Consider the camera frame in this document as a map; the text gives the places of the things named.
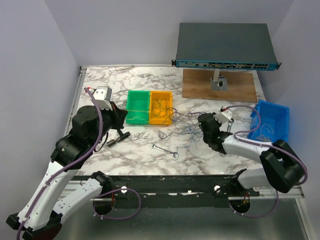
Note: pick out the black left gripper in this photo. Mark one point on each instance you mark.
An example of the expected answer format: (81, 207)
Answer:
(117, 115)

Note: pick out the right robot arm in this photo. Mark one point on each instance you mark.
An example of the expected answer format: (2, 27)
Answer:
(281, 168)

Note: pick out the yellow plastic bin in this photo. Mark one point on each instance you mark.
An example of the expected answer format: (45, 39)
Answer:
(160, 108)

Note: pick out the silver open-end wrench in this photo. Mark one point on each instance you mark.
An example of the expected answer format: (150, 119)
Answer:
(172, 153)

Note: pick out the green plastic bin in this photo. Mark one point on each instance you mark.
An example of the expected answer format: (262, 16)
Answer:
(137, 105)

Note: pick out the brown wooden board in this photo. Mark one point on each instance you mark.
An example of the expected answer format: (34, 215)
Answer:
(233, 86)

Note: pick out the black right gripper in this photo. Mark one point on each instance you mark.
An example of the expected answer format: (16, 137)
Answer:
(219, 124)

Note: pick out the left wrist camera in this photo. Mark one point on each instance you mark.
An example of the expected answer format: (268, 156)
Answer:
(102, 96)

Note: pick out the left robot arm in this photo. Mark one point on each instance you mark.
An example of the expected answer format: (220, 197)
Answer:
(67, 206)

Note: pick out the grey metal stand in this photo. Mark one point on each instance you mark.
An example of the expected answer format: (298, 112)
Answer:
(218, 82)

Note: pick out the aluminium frame rail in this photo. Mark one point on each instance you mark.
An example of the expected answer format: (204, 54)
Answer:
(64, 164)

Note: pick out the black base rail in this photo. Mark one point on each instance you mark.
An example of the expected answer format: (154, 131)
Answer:
(174, 191)

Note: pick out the black T-shaped tool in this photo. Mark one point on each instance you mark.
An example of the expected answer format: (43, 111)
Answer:
(122, 136)

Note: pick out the silver ratchet wrench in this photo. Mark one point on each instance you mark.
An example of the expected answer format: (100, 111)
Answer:
(229, 125)

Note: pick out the blue plastic bin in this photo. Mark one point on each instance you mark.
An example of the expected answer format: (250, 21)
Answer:
(274, 124)

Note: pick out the grey network switch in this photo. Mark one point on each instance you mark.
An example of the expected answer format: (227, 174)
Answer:
(225, 46)

